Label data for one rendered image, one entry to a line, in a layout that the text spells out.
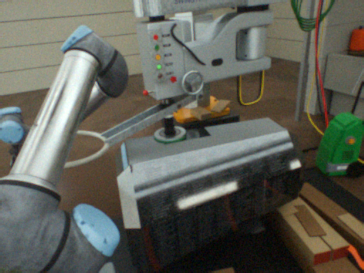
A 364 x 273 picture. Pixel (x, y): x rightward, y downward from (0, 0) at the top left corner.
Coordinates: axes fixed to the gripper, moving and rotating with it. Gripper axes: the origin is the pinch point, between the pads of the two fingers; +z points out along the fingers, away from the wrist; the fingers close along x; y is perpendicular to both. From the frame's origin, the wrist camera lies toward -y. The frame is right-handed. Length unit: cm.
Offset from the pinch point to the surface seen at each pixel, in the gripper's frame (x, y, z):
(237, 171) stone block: 82, 82, 11
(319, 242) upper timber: 103, 131, 57
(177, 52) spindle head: 79, 40, -54
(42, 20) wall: 331, -516, -32
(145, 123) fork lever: 62, 27, -14
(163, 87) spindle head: 70, 36, -36
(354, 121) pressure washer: 230, 124, 20
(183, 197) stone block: 50, 64, 19
